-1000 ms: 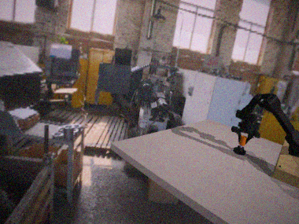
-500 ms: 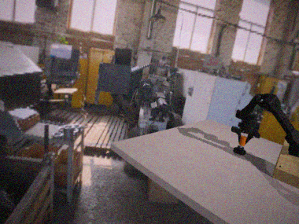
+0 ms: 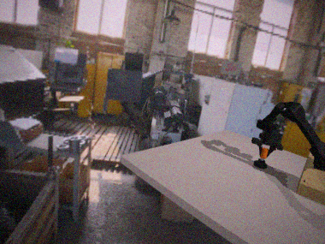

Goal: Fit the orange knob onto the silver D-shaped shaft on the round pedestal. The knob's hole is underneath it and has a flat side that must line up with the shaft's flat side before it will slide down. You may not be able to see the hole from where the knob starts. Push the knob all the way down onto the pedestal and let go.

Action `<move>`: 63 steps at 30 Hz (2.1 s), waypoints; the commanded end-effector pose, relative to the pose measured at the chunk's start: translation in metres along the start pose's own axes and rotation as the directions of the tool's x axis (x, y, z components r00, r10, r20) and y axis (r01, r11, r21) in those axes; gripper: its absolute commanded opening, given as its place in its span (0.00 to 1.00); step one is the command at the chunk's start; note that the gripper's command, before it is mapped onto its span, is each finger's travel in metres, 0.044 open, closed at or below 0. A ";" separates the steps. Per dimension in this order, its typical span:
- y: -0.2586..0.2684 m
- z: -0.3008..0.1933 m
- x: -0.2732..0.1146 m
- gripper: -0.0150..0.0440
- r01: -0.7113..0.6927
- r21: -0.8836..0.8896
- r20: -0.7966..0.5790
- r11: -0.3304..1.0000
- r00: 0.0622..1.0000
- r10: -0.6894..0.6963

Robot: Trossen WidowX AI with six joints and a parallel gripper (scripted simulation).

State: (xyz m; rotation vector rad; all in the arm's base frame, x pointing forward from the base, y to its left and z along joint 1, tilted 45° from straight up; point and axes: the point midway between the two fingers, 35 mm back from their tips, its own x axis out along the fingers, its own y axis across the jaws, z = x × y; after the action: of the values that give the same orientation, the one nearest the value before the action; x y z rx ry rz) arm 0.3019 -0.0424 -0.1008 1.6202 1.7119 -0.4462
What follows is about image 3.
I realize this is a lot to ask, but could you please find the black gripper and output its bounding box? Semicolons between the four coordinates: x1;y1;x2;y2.
251;133;283;157

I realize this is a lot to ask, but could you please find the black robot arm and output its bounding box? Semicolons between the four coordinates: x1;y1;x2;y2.
257;102;325;171

